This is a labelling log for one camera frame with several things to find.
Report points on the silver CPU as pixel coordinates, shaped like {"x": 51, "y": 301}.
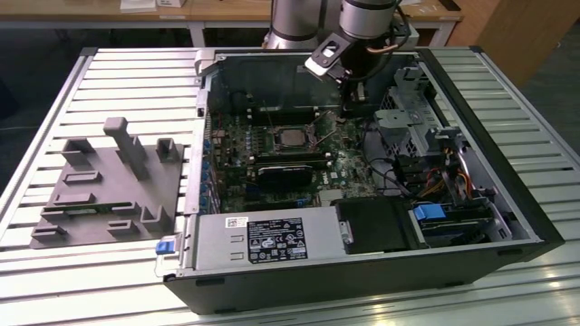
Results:
{"x": 291, "y": 138}

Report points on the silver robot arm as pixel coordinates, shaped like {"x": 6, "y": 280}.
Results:
{"x": 299, "y": 20}

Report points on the black RAM slot pair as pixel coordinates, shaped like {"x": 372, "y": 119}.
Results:
{"x": 280, "y": 115}

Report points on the CPU socket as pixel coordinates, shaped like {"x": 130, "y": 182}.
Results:
{"x": 292, "y": 139}

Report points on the metal drive cage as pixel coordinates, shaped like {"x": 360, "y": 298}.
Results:
{"x": 403, "y": 129}

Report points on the green motherboard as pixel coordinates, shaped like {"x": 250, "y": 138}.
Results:
{"x": 348, "y": 169}

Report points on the wooden cabinet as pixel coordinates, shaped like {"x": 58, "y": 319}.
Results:
{"x": 522, "y": 34}

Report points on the black graphics card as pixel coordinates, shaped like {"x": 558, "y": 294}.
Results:
{"x": 283, "y": 176}

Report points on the small silver heat sink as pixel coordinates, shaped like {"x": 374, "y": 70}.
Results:
{"x": 331, "y": 196}

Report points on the blue disk carrier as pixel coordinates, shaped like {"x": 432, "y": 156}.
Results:
{"x": 430, "y": 213}

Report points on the black drive box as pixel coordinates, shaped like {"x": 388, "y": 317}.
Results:
{"x": 374, "y": 224}

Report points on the metal disk bay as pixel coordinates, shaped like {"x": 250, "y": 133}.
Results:
{"x": 494, "y": 217}

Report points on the white box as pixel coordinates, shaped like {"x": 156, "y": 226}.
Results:
{"x": 138, "y": 5}

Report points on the wooden desk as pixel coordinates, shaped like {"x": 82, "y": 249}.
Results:
{"x": 114, "y": 16}

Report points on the grey power supply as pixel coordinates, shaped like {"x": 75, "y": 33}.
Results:
{"x": 212, "y": 237}

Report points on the grey parts rack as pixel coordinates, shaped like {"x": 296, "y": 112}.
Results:
{"x": 114, "y": 190}

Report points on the black PC case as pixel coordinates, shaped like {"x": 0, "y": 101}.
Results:
{"x": 318, "y": 288}

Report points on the blue case latch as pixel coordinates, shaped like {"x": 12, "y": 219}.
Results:
{"x": 164, "y": 247}

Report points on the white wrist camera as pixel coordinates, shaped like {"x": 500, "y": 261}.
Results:
{"x": 324, "y": 57}

